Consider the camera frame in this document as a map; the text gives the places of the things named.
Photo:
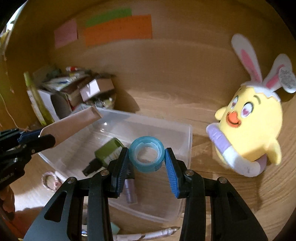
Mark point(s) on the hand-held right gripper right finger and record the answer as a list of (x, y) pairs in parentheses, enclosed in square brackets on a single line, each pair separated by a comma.
[(172, 175)]

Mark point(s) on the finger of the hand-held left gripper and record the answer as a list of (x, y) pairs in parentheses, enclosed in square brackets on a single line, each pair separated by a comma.
[(45, 141), (25, 138)]

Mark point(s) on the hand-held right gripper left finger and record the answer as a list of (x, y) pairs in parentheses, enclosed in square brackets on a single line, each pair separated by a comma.
[(121, 172)]

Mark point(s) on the blue tape roll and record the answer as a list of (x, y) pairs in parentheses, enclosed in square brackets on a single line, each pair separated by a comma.
[(148, 168)]

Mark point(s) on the clear plastic bin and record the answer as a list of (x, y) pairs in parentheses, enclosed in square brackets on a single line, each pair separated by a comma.
[(161, 132)]

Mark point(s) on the white pen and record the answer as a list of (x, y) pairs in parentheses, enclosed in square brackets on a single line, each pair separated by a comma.
[(157, 233)]

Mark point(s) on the person's left hand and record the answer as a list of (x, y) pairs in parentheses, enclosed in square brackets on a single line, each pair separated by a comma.
[(7, 201)]

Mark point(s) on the small purple tube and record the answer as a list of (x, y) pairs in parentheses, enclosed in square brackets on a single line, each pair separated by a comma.
[(130, 192)]

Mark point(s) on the white paper box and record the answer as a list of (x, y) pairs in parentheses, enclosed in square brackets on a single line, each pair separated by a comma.
[(46, 102)]

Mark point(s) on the yellow-green plastic wrapper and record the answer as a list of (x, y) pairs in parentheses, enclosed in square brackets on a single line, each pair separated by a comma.
[(34, 92)]

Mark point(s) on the mint green eraser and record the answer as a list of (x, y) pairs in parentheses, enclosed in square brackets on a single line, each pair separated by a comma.
[(115, 228)]

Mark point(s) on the stack of booklets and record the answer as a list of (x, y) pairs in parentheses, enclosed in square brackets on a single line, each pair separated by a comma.
[(60, 82)]

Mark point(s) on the clear bowl of buttons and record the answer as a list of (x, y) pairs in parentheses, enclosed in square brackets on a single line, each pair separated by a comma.
[(104, 100)]

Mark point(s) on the small cardboard box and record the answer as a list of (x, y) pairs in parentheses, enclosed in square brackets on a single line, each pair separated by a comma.
[(94, 89)]

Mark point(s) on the red and white tube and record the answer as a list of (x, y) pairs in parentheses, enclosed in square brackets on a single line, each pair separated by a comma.
[(72, 68)]

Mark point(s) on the yellow chick plush toy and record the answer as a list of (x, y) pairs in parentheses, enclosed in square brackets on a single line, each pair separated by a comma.
[(254, 129)]

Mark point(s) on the pink sticky note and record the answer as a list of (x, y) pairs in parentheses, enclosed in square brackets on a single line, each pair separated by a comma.
[(66, 33)]

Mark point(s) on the orange sticky note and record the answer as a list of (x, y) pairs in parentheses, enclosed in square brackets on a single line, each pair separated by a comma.
[(118, 31)]

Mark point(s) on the green sticky note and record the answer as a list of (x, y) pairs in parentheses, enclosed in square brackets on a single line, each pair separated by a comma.
[(106, 17)]

